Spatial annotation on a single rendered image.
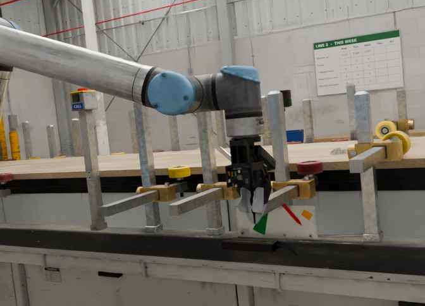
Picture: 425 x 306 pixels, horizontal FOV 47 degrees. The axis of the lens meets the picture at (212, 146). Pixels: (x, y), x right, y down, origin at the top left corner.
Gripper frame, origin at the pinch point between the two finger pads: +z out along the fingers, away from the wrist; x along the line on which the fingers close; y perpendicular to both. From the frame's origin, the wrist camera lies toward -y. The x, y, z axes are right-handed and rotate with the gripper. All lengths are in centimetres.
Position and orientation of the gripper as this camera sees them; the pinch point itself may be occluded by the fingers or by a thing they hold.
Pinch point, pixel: (256, 217)
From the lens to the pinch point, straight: 122.7
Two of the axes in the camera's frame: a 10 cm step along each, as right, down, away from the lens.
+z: 0.9, 9.9, 0.5
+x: 8.6, -0.5, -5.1
